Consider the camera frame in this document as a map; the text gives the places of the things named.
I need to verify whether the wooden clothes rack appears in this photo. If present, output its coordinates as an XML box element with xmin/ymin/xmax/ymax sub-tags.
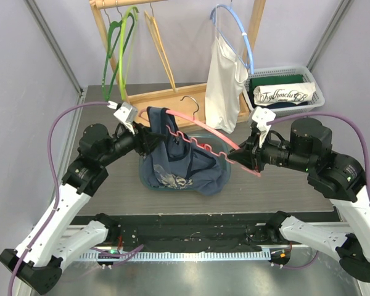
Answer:
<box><xmin>89</xmin><ymin>1</ymin><xmax>266</xmax><ymax>112</ymax></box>

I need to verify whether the green folded cloth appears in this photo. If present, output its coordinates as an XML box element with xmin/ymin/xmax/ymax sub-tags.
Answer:
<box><xmin>249</xmin><ymin>75</ymin><xmax>303</xmax><ymax>93</ymax></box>

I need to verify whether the lime green hanger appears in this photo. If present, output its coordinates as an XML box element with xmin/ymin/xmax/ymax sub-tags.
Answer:
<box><xmin>118</xmin><ymin>6</ymin><xmax>139</xmax><ymax>102</ymax></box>

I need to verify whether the white slotted cable duct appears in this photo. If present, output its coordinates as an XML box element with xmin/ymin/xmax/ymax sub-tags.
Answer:
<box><xmin>76</xmin><ymin>249</ymin><xmax>271</xmax><ymax>263</ymax></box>

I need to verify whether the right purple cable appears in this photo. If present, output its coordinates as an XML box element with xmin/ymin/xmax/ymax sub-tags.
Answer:
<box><xmin>266</xmin><ymin>111</ymin><xmax>370</xmax><ymax>271</ymax></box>

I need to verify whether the navy folded cloth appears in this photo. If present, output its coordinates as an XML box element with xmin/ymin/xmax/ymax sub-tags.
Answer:
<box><xmin>267</xmin><ymin>101</ymin><xmax>308</xmax><ymax>109</ymax></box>

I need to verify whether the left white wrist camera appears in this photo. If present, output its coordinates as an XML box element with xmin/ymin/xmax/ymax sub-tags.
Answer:
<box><xmin>108</xmin><ymin>101</ymin><xmax>139</xmax><ymax>135</ymax></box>

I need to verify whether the dark green hanger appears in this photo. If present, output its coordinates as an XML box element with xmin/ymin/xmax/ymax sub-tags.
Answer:
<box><xmin>101</xmin><ymin>7</ymin><xmax>139</xmax><ymax>102</ymax></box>

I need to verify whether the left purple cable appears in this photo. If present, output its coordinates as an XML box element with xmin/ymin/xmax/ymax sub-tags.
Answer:
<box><xmin>6</xmin><ymin>101</ymin><xmax>144</xmax><ymax>296</ymax></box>

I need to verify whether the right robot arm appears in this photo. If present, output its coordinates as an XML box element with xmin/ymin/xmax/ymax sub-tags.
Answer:
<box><xmin>228</xmin><ymin>117</ymin><xmax>370</xmax><ymax>283</ymax></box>

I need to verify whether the purple cable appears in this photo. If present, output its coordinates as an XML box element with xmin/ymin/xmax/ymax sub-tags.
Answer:
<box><xmin>266</xmin><ymin>111</ymin><xmax>370</xmax><ymax>271</ymax></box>
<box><xmin>6</xmin><ymin>101</ymin><xmax>144</xmax><ymax>296</ymax></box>

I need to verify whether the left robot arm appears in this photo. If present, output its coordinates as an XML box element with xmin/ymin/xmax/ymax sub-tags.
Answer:
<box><xmin>0</xmin><ymin>123</ymin><xmax>167</xmax><ymax>295</ymax></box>

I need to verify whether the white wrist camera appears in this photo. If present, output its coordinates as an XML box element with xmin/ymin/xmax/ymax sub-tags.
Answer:
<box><xmin>249</xmin><ymin>106</ymin><xmax>276</xmax><ymax>148</ymax></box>
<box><xmin>108</xmin><ymin>101</ymin><xmax>139</xmax><ymax>135</ymax></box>

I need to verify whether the pink hanger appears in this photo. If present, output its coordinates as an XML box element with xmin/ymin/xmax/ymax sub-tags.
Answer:
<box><xmin>138</xmin><ymin>95</ymin><xmax>262</xmax><ymax>178</ymax></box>

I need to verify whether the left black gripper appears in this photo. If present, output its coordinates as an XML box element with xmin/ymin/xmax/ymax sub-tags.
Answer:
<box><xmin>99</xmin><ymin>120</ymin><xmax>165</xmax><ymax>167</ymax></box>

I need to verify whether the white tank top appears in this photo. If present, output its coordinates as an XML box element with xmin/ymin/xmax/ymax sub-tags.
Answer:
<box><xmin>204</xmin><ymin>29</ymin><xmax>249</xmax><ymax>134</ymax></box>

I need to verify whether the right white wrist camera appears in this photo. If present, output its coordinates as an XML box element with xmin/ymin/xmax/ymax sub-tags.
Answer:
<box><xmin>249</xmin><ymin>106</ymin><xmax>276</xmax><ymax>148</ymax></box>

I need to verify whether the grey plastic basin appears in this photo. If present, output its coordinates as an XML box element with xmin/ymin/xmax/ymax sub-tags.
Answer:
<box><xmin>139</xmin><ymin>133</ymin><xmax>231</xmax><ymax>195</ymax></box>

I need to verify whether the white printed folded cloth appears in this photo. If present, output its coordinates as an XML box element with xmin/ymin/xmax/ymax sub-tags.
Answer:
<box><xmin>253</xmin><ymin>82</ymin><xmax>316</xmax><ymax>106</ymax></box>

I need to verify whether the navy tank top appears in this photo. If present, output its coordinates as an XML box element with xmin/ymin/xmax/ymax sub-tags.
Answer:
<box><xmin>139</xmin><ymin>107</ymin><xmax>229</xmax><ymax>196</ymax></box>

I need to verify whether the light blue hanger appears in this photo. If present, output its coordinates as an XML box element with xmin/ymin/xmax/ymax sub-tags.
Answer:
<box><xmin>210</xmin><ymin>0</ymin><xmax>255</xmax><ymax>75</ymax></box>

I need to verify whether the yellow wooden hanger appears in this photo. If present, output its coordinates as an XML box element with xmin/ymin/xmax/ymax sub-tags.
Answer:
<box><xmin>144</xmin><ymin>2</ymin><xmax>177</xmax><ymax>93</ymax></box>

